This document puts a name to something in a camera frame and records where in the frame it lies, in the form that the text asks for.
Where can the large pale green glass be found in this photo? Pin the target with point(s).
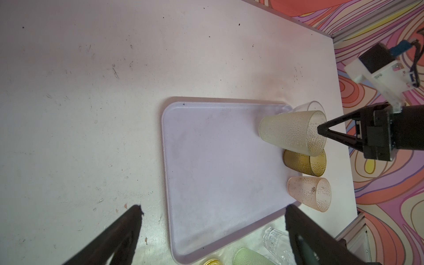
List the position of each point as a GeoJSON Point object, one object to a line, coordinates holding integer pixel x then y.
{"type": "Point", "coordinates": [295, 131]}

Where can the amber brown glass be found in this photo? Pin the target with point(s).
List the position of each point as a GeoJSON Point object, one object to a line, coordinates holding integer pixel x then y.
{"type": "Point", "coordinates": [310, 165]}

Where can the yellow glass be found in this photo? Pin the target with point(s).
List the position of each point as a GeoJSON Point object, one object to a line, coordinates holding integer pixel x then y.
{"type": "Point", "coordinates": [213, 261]}

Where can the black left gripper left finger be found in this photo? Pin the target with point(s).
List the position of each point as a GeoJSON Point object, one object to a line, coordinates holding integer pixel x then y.
{"type": "Point", "coordinates": [116, 244]}

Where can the pink glass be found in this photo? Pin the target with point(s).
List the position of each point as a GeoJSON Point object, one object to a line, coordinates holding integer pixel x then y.
{"type": "Point", "coordinates": [314, 192]}

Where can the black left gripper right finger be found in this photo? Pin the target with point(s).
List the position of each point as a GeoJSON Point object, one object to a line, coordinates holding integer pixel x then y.
{"type": "Point", "coordinates": [312, 245]}

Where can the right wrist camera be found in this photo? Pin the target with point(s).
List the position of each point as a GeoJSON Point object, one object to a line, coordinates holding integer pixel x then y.
{"type": "Point", "coordinates": [388, 75]}

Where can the pale green small glass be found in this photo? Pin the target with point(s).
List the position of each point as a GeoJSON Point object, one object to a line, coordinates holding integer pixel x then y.
{"type": "Point", "coordinates": [245, 256]}

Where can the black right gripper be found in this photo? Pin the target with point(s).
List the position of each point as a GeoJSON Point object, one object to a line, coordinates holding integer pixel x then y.
{"type": "Point", "coordinates": [394, 131]}

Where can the lavender rectangular plastic tray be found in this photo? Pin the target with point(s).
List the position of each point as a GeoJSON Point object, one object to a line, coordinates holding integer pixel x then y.
{"type": "Point", "coordinates": [223, 181]}

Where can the small clear glass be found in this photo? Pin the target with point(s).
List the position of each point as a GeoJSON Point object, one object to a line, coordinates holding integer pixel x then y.
{"type": "Point", "coordinates": [278, 244]}

